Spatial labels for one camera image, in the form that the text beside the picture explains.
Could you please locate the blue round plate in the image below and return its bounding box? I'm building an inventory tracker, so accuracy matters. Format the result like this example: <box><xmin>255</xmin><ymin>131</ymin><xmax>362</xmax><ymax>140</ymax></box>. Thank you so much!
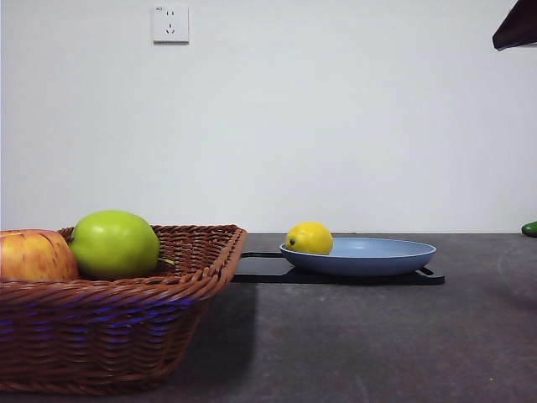
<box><xmin>279</xmin><ymin>237</ymin><xmax>438</xmax><ymax>277</ymax></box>

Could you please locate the yellow lemon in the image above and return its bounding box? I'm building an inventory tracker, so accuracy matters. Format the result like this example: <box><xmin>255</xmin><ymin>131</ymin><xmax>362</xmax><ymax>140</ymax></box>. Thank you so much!
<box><xmin>285</xmin><ymin>221</ymin><xmax>334</xmax><ymax>256</ymax></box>

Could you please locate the brown wicker basket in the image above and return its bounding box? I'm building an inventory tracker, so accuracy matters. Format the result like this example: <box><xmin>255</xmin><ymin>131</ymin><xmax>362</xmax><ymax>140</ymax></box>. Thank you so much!
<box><xmin>0</xmin><ymin>224</ymin><xmax>248</xmax><ymax>395</ymax></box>

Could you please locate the black flat tray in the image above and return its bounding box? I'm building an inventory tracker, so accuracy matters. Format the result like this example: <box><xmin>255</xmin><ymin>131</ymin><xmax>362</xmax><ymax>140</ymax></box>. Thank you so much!
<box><xmin>230</xmin><ymin>251</ymin><xmax>446</xmax><ymax>285</ymax></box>

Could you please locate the green apple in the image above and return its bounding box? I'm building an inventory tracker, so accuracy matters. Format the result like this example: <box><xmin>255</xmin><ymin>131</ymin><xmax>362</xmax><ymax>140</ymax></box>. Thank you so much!
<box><xmin>69</xmin><ymin>209</ymin><xmax>175</xmax><ymax>280</ymax></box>

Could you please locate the red yellow apple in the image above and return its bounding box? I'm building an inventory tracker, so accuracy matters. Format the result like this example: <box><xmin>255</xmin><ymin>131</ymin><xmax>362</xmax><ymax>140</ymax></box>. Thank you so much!
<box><xmin>0</xmin><ymin>229</ymin><xmax>80</xmax><ymax>282</ymax></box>

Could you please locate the white wall socket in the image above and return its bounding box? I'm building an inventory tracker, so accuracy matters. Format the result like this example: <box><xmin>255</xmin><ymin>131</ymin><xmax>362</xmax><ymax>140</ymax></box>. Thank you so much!
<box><xmin>152</xmin><ymin>4</ymin><xmax>190</xmax><ymax>45</ymax></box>

